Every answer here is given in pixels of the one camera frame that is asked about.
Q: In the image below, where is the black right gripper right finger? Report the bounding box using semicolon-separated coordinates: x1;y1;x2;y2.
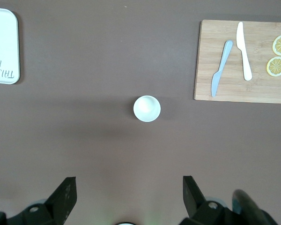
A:
177;175;239;225

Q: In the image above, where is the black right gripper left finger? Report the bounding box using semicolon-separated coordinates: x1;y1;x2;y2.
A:
7;176;78;225

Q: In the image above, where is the white plastic cup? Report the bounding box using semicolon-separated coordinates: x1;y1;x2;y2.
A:
133;95;162;123

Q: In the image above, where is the cream tray with bear print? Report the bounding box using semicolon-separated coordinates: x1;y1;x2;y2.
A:
0;7;21;85

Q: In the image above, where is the bamboo cutting board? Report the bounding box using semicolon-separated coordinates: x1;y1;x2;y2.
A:
193;19;281;105

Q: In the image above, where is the grey plastic knife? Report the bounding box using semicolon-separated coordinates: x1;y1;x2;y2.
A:
211;39;234;98

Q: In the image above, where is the brown table cover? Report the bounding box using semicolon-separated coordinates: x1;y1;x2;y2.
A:
0;0;281;225

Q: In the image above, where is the white plastic knife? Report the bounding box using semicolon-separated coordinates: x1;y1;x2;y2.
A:
236;21;253;82

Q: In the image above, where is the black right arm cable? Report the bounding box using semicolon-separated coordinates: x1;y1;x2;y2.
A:
232;189;280;225

